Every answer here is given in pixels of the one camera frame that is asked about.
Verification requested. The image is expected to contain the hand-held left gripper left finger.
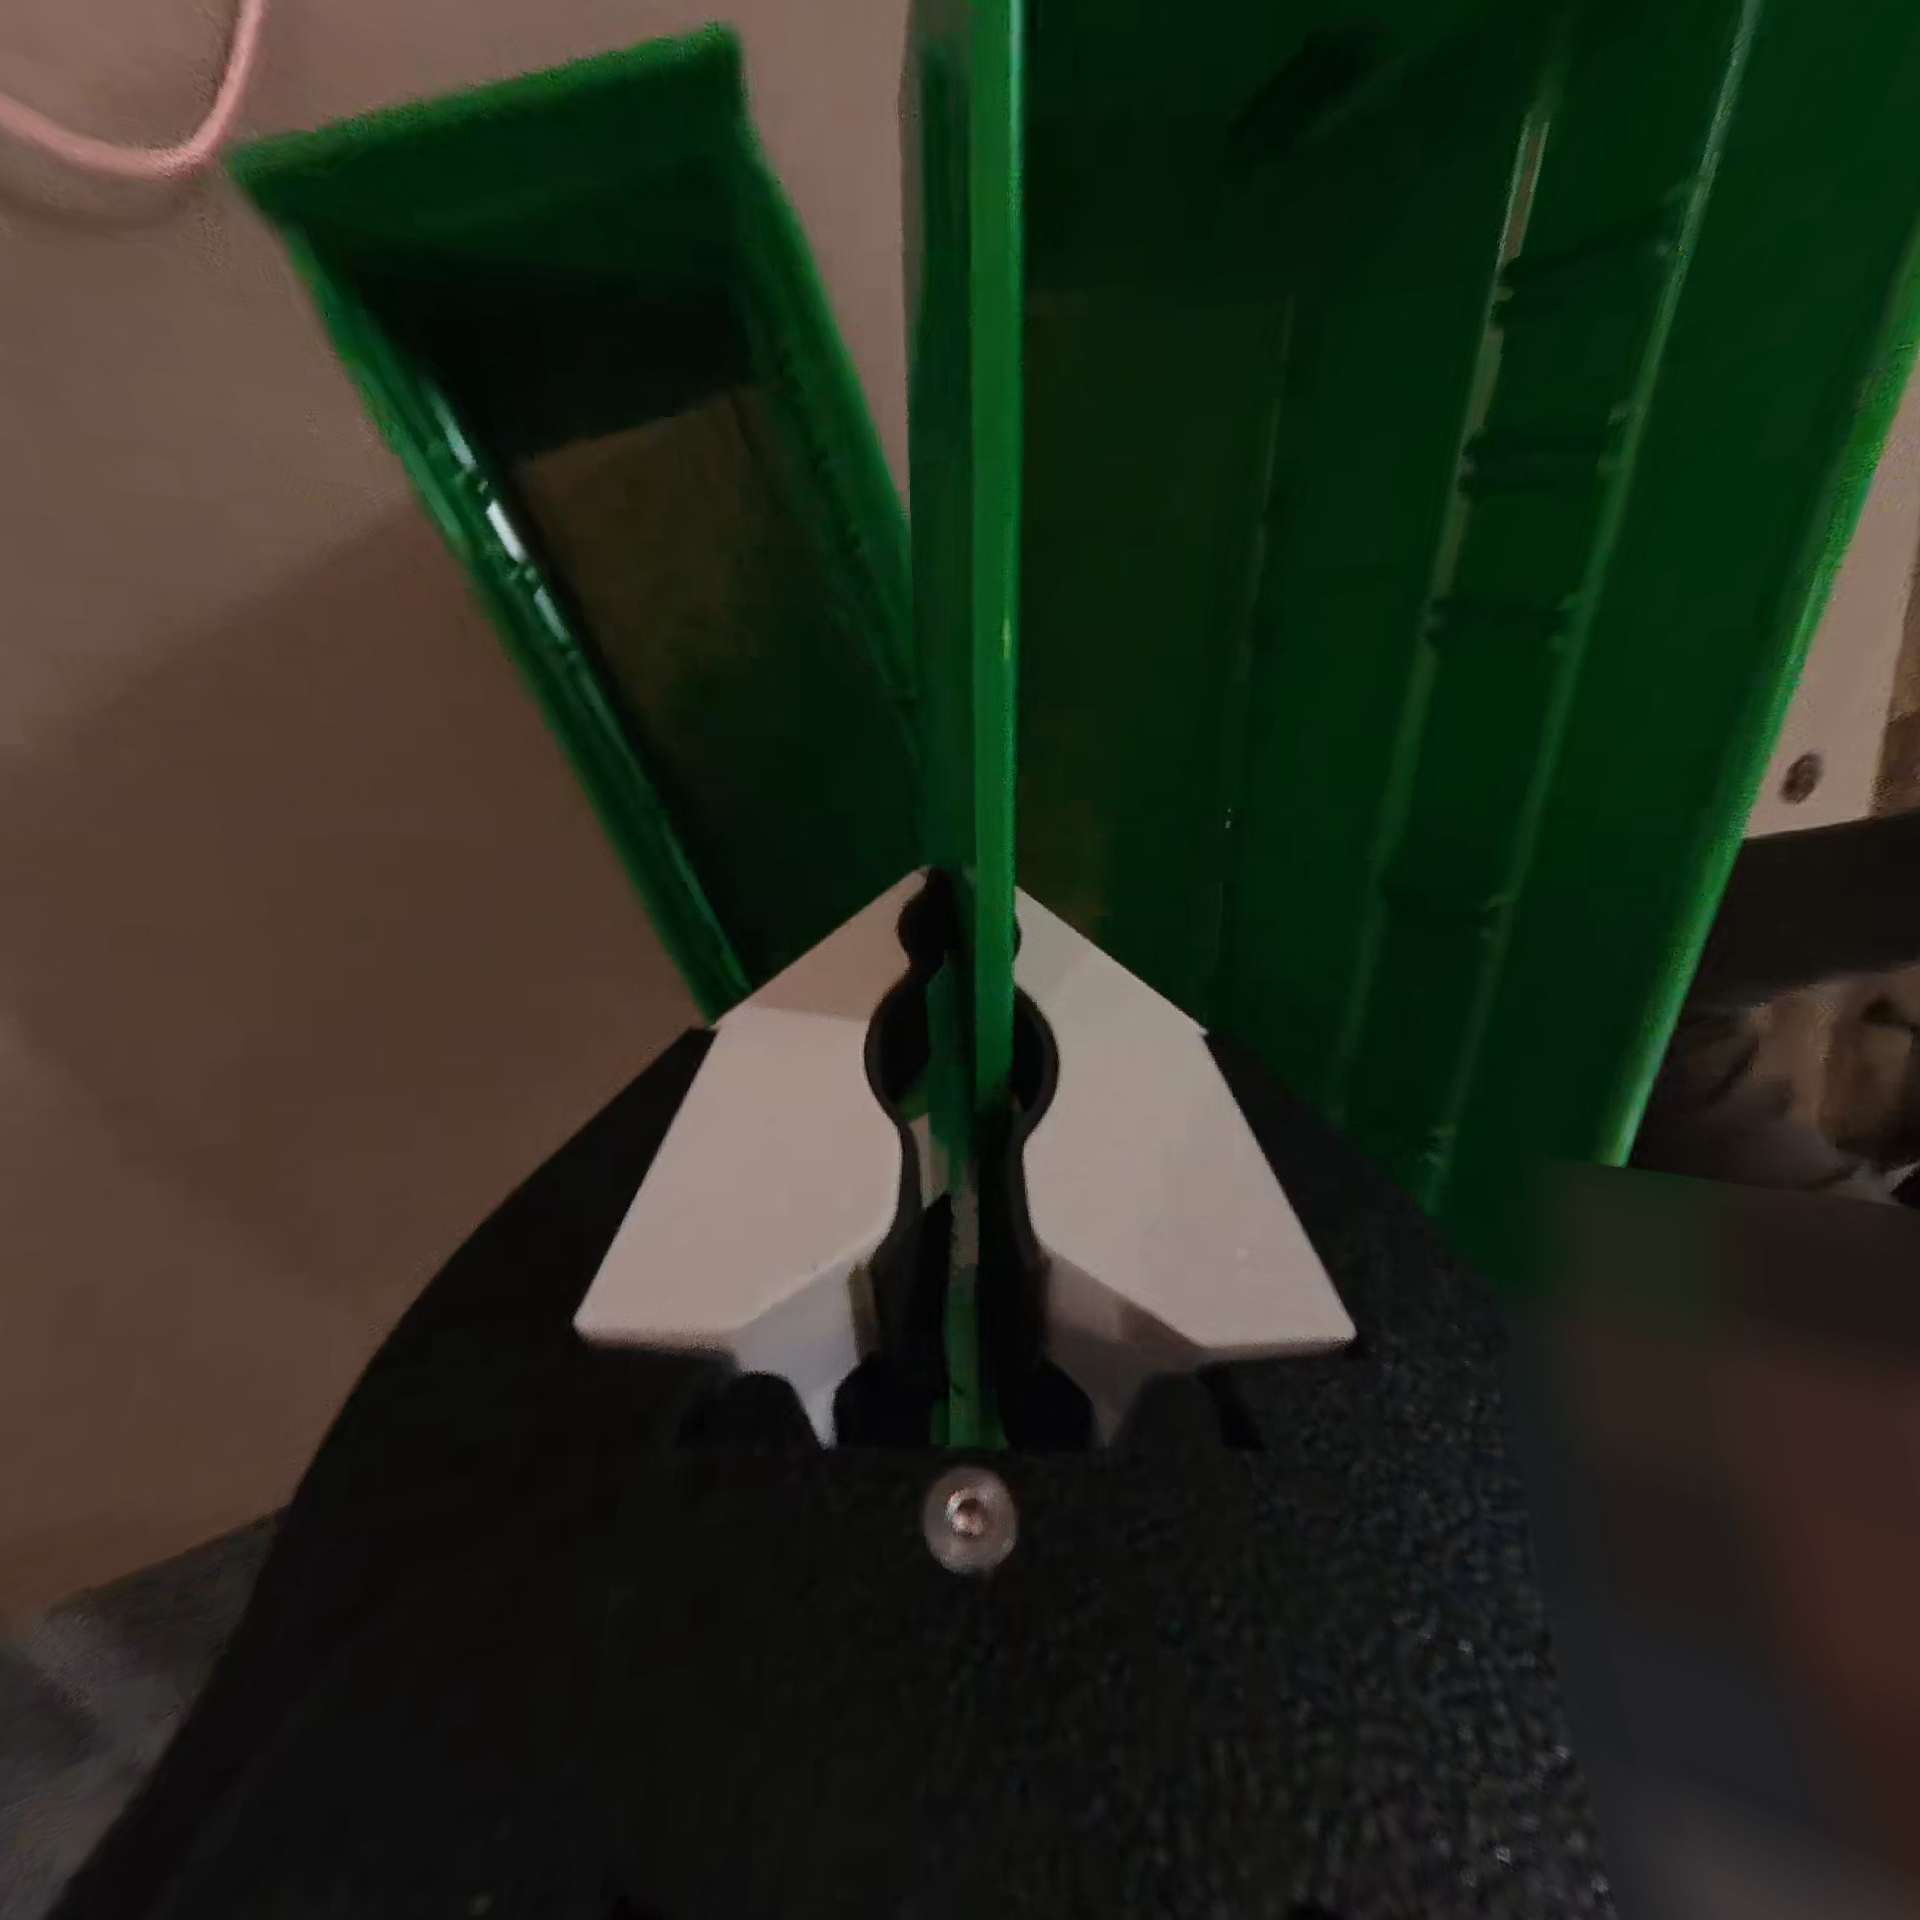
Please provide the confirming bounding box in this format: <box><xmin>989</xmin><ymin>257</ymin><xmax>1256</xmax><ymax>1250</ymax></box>
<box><xmin>575</xmin><ymin>872</ymin><xmax>972</xmax><ymax>1450</ymax></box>

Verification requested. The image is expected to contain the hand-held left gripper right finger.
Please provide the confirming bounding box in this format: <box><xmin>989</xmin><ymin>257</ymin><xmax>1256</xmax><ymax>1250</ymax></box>
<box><xmin>982</xmin><ymin>883</ymin><xmax>1363</xmax><ymax>1439</ymax></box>

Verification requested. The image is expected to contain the green plastic bin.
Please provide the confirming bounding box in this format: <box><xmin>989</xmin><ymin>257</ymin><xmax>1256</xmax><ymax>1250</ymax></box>
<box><xmin>899</xmin><ymin>0</ymin><xmax>1920</xmax><ymax>1450</ymax></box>
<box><xmin>226</xmin><ymin>22</ymin><xmax>928</xmax><ymax>1024</ymax></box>

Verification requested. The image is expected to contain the pink cable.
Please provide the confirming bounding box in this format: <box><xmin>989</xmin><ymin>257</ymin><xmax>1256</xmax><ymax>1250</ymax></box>
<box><xmin>0</xmin><ymin>0</ymin><xmax>265</xmax><ymax>184</ymax></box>

